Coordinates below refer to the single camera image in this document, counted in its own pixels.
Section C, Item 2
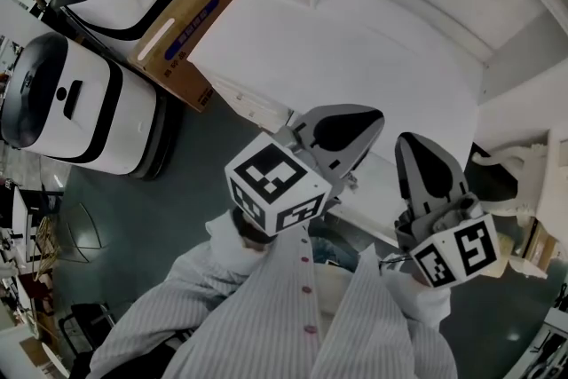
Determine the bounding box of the person's leg in jeans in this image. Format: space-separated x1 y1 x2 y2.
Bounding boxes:
309 233 359 272

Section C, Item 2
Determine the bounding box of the person's left forearm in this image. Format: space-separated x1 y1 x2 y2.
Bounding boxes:
88 208 294 379

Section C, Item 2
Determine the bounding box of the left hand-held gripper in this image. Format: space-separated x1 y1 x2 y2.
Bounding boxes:
225 103 386 238

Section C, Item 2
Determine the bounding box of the brown cardboard box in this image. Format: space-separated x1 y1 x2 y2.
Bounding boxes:
127 0 239 114

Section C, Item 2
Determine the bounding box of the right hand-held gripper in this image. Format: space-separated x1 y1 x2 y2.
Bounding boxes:
393 131 501 289

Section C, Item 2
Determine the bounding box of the gold wire rack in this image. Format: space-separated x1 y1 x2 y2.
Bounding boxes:
29 215 61 281

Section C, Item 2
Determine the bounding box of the person's right forearm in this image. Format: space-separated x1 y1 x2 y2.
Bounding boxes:
376 264 459 379

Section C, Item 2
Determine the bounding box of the clear curved glass stand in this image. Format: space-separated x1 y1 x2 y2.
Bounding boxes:
56 201 108 264

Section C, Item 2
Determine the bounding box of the black chair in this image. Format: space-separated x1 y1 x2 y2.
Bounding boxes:
57 301 117 357

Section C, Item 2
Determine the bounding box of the white desk with drawer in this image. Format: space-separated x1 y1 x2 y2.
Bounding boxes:
185 0 568 248

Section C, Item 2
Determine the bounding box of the striped button shirt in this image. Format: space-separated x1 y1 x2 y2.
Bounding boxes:
168 225 400 379

